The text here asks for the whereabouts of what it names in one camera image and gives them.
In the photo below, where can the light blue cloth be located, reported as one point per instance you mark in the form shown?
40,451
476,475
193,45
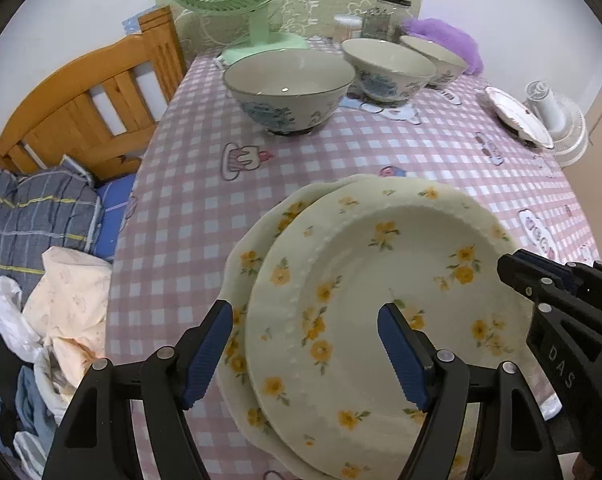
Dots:
28,400

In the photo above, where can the white plastic bag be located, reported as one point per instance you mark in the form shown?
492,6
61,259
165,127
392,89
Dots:
6,305

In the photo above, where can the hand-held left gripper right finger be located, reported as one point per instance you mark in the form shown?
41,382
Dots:
401,355

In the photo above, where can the blue floral ceramic bowl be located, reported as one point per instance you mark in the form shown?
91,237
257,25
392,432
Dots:
381,62
291,85
441,57

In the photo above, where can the cream cloth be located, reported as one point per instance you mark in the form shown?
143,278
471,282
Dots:
71,300

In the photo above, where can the white fan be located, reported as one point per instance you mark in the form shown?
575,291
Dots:
571,135

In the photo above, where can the white red-rimmed plate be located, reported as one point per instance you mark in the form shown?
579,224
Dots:
516,115

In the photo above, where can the purple plush toy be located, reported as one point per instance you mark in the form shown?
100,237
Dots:
456,35

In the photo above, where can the pink checked tablecloth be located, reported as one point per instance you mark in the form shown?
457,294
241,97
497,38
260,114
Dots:
206,210

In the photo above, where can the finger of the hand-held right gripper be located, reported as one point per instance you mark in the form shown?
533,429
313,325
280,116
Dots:
601,280
526,275

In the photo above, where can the grey striped pillow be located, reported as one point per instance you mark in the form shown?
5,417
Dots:
36,220

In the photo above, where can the blue bedsheet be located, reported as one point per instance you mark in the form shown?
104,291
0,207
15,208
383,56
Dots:
113,210

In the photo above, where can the blue wall sticker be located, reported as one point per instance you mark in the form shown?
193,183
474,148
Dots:
132,21

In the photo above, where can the wooden bed headboard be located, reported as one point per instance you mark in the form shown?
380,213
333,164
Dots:
56,110

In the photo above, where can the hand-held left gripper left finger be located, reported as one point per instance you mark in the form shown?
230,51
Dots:
208,355

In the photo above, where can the glass jar with dark lid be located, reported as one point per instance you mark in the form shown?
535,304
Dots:
381,20

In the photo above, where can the cotton swab container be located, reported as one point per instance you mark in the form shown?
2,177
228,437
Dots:
346,27

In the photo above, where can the green desk fan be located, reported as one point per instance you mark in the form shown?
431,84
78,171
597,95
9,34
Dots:
258,35

